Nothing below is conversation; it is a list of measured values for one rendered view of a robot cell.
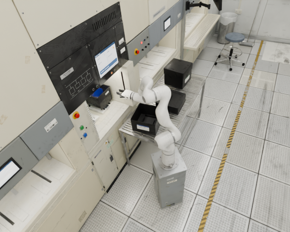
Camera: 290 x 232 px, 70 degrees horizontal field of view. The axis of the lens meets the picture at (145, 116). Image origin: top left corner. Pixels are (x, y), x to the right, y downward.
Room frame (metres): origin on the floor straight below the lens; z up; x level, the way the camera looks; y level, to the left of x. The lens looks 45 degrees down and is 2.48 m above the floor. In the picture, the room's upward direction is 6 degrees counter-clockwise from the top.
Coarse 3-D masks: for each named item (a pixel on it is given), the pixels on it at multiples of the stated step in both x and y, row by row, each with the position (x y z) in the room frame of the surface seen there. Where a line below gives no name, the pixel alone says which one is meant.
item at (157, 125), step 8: (144, 104) 1.73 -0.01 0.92; (136, 112) 1.65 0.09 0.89; (144, 112) 1.74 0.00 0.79; (152, 112) 1.69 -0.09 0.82; (136, 120) 1.63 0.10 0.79; (144, 120) 1.63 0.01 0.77; (152, 120) 1.62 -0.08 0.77; (136, 128) 1.49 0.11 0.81; (144, 128) 1.45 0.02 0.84; (152, 128) 1.41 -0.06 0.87
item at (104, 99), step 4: (104, 88) 1.91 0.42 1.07; (108, 88) 1.86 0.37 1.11; (104, 92) 1.80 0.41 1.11; (108, 92) 1.85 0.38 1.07; (92, 96) 1.74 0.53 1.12; (100, 96) 1.74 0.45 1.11; (104, 96) 1.79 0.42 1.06; (108, 96) 1.83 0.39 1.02; (88, 100) 1.78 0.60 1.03; (92, 100) 1.75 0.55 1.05; (96, 100) 1.72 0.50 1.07; (100, 100) 1.72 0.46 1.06; (104, 100) 1.77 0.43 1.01; (108, 100) 1.82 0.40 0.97; (88, 104) 1.82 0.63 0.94; (92, 104) 1.76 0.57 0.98; (96, 104) 1.73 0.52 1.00; (100, 104) 1.71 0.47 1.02; (104, 104) 1.76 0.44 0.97; (100, 108) 1.70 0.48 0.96
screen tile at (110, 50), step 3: (111, 48) 1.72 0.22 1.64; (114, 48) 1.75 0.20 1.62; (108, 51) 1.67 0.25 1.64; (111, 51) 1.71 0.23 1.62; (114, 51) 1.74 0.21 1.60; (108, 54) 1.67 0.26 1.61; (114, 54) 1.73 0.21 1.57; (111, 57) 1.69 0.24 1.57; (114, 57) 1.73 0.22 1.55; (108, 60) 1.65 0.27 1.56
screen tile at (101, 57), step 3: (102, 54) 1.61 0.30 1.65; (105, 54) 1.64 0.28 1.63; (99, 57) 1.57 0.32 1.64; (102, 57) 1.60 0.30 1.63; (105, 57) 1.63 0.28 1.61; (99, 60) 1.56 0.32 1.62; (105, 60) 1.62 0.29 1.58; (102, 63) 1.58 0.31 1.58; (105, 63) 1.62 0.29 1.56; (99, 66) 1.55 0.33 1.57; (102, 66) 1.58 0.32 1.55; (99, 69) 1.54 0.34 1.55
